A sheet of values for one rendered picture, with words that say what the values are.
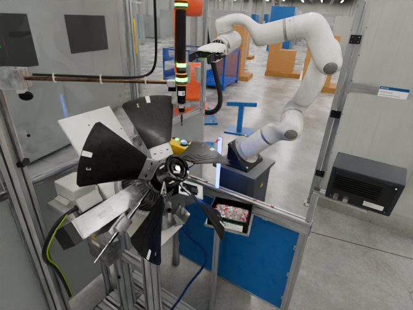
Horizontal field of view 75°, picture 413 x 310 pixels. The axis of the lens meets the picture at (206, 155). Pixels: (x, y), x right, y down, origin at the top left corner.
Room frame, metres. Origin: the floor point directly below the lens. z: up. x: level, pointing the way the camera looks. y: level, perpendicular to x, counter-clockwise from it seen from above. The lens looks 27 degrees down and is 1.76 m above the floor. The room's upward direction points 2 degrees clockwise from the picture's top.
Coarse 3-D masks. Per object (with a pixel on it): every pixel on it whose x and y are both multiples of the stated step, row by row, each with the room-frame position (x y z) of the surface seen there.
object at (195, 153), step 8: (192, 144) 1.24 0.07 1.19; (200, 144) 1.25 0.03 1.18; (184, 152) 1.15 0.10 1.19; (192, 152) 1.16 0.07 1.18; (200, 152) 1.17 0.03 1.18; (208, 152) 1.19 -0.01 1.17; (216, 152) 1.23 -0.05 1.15; (192, 160) 1.06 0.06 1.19; (200, 160) 1.09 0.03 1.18; (208, 160) 1.11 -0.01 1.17; (216, 160) 1.14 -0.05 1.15; (224, 160) 1.18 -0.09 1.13
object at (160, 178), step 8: (168, 160) 0.93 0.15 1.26; (176, 160) 0.96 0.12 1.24; (184, 160) 0.98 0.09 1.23; (168, 168) 0.90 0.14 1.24; (184, 168) 0.96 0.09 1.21; (160, 176) 0.90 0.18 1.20; (168, 176) 0.88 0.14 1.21; (176, 176) 0.91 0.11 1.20; (184, 176) 0.93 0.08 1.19; (152, 184) 0.92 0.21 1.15; (160, 184) 0.93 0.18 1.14; (168, 184) 0.90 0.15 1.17; (176, 184) 0.90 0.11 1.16
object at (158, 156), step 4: (164, 144) 1.03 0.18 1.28; (168, 144) 1.03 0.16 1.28; (152, 148) 1.02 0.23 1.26; (156, 148) 1.02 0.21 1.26; (160, 148) 1.02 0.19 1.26; (164, 148) 1.02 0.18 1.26; (168, 148) 1.02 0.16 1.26; (152, 152) 1.01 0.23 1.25; (156, 152) 1.01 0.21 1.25; (164, 152) 1.01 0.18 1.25; (168, 152) 1.01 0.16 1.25; (172, 152) 1.01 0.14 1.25; (152, 156) 1.00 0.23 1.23; (156, 156) 1.00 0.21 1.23; (160, 156) 1.00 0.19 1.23; (164, 156) 1.00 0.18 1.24; (160, 160) 0.99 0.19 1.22
